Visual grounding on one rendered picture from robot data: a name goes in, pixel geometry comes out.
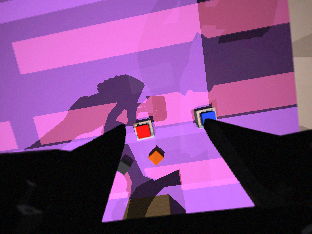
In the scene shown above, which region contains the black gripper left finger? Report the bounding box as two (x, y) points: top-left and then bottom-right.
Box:
(0, 124), (126, 224)

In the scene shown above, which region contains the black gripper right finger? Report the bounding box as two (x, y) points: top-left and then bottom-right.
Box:
(204, 118), (312, 206)

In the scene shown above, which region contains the red button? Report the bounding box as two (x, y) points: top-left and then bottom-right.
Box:
(133, 119), (155, 141)

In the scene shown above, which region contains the blue button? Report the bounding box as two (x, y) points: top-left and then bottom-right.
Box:
(194, 107), (217, 129)

